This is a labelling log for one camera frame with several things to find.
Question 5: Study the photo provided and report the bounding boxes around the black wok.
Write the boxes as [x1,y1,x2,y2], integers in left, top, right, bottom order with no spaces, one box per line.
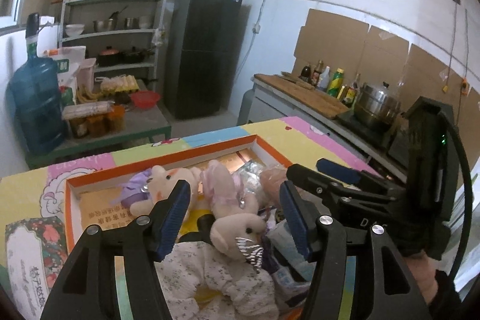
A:
[121,46,155,64]

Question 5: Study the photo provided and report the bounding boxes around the red plastic basin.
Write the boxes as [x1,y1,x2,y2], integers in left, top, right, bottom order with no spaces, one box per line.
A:
[129,91,160,109]

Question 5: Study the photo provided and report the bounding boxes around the egg tray in plastic bag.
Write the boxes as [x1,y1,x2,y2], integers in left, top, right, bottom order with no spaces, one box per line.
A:
[99,76,139,94]

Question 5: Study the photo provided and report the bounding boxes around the beige floral cloth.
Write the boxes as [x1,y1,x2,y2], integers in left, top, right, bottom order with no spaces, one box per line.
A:
[154,241,281,320]

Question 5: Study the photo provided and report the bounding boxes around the black water pump dispenser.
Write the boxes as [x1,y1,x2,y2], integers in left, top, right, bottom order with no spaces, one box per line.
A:
[24,13,42,60]

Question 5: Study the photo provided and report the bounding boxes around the red lidded cooking pot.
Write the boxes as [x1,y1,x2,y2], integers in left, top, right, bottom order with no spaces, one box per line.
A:
[97,46,121,66]

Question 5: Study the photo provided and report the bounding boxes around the cardboard wall sheets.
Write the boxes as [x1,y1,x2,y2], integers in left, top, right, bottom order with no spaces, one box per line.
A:
[292,8,480,126]

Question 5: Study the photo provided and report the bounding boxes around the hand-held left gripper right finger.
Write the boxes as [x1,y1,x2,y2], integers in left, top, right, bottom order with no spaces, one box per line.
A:
[279,181,430,320]

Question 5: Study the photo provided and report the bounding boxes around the steel pot with ladle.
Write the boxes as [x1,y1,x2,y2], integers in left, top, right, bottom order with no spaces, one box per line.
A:
[93,7,128,32]

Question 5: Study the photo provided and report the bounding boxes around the cable with yellow tag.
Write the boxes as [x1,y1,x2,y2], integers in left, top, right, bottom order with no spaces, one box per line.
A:
[442,0,460,93]

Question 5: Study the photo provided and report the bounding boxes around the wooden cutting board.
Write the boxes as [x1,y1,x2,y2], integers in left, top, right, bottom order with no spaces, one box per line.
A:
[255,74,351,120]

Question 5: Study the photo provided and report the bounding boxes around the yellow label dark bottle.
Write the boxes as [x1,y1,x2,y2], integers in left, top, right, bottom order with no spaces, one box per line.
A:
[343,74,361,108]

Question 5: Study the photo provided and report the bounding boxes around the white flour sack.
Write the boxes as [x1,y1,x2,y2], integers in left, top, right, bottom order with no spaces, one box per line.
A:
[41,46,87,96]

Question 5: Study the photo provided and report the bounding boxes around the floral print tissue box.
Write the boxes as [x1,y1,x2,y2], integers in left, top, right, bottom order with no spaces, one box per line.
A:
[4,217,71,320]

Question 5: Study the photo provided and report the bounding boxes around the person's right forearm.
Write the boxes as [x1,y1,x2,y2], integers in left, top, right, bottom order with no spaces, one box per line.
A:
[404,252,467,320]

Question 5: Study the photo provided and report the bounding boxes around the white counter cabinet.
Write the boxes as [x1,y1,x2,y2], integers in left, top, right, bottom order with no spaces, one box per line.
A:
[251,74,409,178]

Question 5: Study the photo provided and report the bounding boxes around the orange plastic jar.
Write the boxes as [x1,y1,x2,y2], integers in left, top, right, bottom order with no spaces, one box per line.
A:
[69,117,89,139]
[88,115,107,137]
[108,106,126,133]

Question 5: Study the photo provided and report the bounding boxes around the plastic bread bun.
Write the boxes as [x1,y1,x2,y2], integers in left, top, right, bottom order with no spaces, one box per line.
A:
[259,166,294,209]

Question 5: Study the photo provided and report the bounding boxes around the clear crinkled plastic bag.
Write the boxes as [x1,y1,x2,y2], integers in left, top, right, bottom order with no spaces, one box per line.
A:
[232,160,268,195]

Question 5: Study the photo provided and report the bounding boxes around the black induction cooker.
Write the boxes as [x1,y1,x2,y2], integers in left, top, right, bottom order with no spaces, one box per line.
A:
[335,110,409,152]

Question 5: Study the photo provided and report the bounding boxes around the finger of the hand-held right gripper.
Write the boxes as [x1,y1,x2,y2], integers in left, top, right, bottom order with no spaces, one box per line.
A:
[287,163,376,210]
[317,158,379,186]

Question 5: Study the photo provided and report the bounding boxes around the grey gas cylinder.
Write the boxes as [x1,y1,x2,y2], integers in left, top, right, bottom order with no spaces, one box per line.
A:
[238,89,257,126]

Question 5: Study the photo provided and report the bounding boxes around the white plastic bottle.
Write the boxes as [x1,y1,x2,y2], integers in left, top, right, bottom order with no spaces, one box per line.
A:
[319,66,331,92]

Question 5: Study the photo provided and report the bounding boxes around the packaged dry noodles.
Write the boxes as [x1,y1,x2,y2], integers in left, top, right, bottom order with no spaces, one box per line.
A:
[62,100,115,120]

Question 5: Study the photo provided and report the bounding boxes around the beige plush bear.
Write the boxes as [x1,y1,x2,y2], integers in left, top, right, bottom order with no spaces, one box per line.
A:
[209,213,269,274]

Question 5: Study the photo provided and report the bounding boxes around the pink plush bunny purple bow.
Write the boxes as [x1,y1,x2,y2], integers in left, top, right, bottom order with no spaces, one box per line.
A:
[119,166,203,217]

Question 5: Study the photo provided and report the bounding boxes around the small white sack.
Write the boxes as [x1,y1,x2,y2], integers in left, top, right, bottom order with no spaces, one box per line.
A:
[77,58,97,90]

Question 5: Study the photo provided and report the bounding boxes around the green plastic bottle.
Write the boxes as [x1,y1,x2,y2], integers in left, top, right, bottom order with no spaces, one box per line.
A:
[327,68,345,97]

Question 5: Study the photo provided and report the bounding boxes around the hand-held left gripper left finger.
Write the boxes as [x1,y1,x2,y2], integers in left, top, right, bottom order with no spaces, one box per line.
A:
[39,180,191,320]

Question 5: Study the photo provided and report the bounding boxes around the red label sauce bottle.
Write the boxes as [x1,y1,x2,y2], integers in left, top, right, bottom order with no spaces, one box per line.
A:
[312,60,325,87]

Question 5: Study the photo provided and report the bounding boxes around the purple white plastic packet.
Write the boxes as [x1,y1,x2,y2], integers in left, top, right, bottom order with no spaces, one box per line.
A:
[273,265,313,311]

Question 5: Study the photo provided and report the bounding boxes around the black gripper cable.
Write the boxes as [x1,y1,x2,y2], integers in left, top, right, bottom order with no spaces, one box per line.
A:
[444,112,474,285]

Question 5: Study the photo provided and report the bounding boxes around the steel stock pot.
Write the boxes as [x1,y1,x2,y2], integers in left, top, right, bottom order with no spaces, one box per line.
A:
[352,82,402,129]

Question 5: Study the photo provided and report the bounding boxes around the orange rimmed cardboard box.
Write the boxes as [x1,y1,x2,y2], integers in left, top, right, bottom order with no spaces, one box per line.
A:
[64,133,297,268]

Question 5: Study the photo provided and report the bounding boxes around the low green table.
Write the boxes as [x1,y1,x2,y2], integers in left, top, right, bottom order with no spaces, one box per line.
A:
[24,80,173,171]

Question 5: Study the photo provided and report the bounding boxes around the dark grey refrigerator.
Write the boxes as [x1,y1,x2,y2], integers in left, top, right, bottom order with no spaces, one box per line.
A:
[163,0,252,120]

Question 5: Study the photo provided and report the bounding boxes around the blue water jug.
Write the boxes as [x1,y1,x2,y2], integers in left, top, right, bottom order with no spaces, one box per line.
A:
[7,55,68,156]

